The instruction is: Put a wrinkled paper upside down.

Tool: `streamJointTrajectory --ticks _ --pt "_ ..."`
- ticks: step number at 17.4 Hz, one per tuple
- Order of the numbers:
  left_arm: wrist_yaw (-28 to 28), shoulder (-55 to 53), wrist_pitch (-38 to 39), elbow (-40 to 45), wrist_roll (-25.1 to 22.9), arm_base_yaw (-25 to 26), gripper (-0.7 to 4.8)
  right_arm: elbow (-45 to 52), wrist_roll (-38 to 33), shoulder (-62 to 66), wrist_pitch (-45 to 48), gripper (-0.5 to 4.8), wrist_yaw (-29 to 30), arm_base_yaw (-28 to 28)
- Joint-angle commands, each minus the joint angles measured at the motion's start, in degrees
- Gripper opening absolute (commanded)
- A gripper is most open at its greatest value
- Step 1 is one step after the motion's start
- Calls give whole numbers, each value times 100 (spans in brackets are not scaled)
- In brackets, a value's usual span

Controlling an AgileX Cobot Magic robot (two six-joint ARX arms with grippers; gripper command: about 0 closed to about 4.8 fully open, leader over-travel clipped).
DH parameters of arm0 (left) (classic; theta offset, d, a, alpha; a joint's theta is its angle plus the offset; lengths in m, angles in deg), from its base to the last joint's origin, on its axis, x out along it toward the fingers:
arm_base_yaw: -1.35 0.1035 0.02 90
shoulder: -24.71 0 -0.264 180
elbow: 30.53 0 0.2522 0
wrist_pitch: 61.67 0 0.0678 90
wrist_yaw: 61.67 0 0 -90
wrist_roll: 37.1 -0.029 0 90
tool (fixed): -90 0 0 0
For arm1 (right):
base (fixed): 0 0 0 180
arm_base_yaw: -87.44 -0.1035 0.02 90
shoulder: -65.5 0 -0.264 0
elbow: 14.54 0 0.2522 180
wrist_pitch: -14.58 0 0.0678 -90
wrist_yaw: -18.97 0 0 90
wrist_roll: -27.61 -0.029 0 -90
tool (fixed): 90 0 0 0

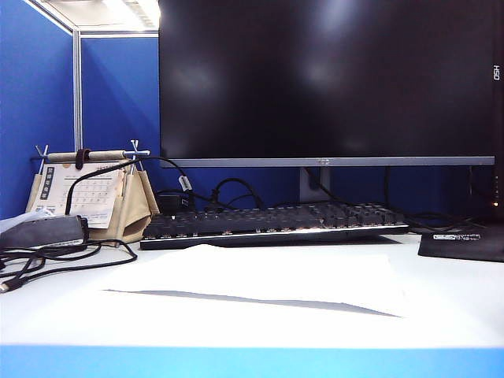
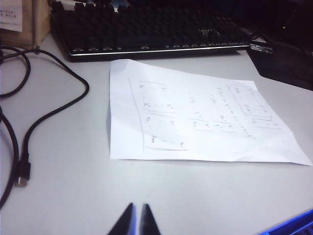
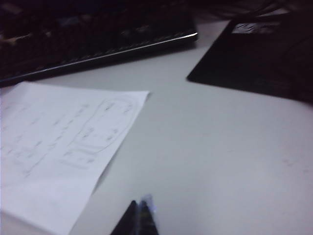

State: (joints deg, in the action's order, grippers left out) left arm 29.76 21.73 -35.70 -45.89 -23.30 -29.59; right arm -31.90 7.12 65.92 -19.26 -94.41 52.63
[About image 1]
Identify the large black HP monitor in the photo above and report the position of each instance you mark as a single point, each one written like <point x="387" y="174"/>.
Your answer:
<point x="315" y="78"/>

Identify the aluminium partition post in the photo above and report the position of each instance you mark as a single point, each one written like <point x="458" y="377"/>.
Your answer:
<point x="77" y="98"/>

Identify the paper desk calendar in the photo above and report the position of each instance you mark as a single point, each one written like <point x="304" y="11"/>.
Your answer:
<point x="90" y="189"/>

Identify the black base with white label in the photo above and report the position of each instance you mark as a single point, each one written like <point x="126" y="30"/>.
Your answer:
<point x="464" y="248"/>

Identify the small black adapter block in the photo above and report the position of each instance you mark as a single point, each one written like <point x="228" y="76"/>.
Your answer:
<point x="169" y="202"/>

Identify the black mechanical keyboard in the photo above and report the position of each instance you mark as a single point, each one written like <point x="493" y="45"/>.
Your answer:
<point x="256" y="220"/>

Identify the black HSD monitor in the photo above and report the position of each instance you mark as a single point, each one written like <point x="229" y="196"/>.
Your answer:
<point x="499" y="118"/>

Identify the white wrinkled paper sheet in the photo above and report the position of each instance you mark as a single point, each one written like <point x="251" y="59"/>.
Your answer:
<point x="244" y="271"/>

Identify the grey monitor stand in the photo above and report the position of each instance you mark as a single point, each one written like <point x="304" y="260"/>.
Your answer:
<point x="315" y="185"/>

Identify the metal rod frame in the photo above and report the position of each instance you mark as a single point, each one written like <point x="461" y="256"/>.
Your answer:
<point x="106" y="155"/>

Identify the beige desk calendar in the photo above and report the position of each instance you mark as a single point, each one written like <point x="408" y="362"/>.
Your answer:
<point x="134" y="212"/>

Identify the black power adapter brick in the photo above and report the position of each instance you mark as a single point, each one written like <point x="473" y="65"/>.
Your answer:
<point x="43" y="232"/>

